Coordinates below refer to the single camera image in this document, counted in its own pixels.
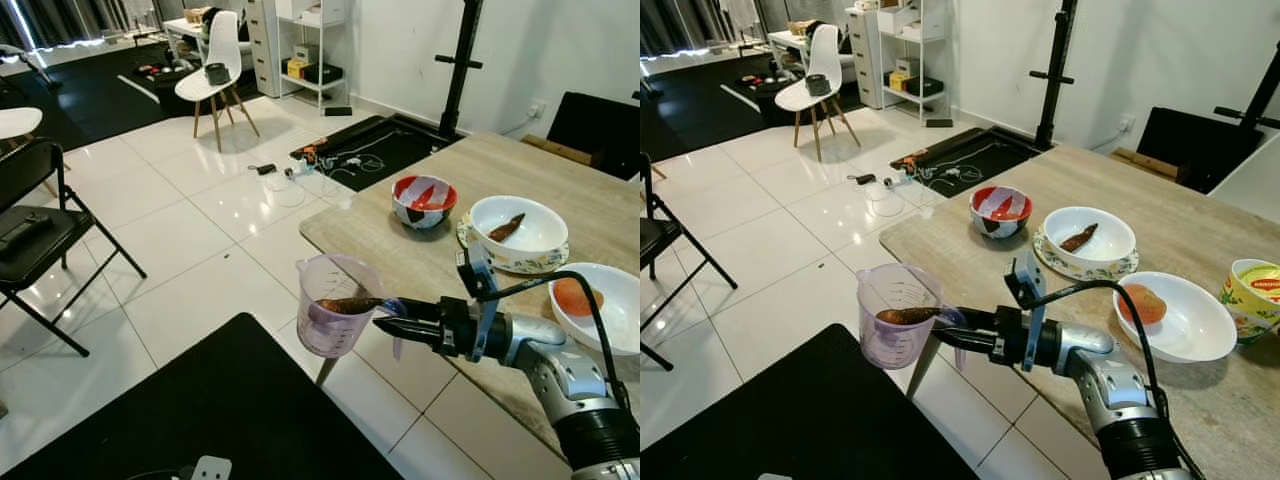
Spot small black mat with cables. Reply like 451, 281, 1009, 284
890, 126, 1046, 199
290, 114, 463, 193

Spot wide white bowl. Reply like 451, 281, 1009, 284
548, 262, 641, 356
1113, 271, 1238, 364

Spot black folding chair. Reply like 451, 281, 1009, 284
640, 152, 739, 371
0, 138, 148, 358

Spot yellow Maggi noodle cup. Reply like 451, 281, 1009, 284
1220, 258, 1280, 344

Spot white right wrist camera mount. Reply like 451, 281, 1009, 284
1005, 250, 1051, 373
457, 240, 501, 363

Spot white shelf unit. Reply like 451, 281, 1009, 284
245, 0, 351, 111
845, 0, 951, 126

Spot black floor mat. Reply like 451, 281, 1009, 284
640, 322, 981, 480

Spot deep white bowl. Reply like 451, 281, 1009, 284
468, 195, 569, 263
1042, 206, 1138, 273

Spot floral rimmed plate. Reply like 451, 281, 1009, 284
1033, 235, 1141, 283
457, 222, 571, 276

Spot white chair wooden legs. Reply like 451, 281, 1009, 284
0, 107, 43, 141
175, 10, 261, 153
775, 24, 861, 161

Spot flat cardboard piece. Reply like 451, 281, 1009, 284
1113, 147, 1196, 183
520, 134, 591, 168

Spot black square panel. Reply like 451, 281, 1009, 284
546, 92, 641, 181
1138, 105, 1263, 194

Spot black stand pole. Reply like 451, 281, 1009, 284
435, 0, 486, 141
1030, 0, 1081, 151
1213, 70, 1280, 131

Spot orange red tomato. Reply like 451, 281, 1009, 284
553, 277, 605, 317
1120, 283, 1168, 325

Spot red black white patterned bowl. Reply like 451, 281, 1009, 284
391, 175, 459, 231
969, 186, 1034, 239

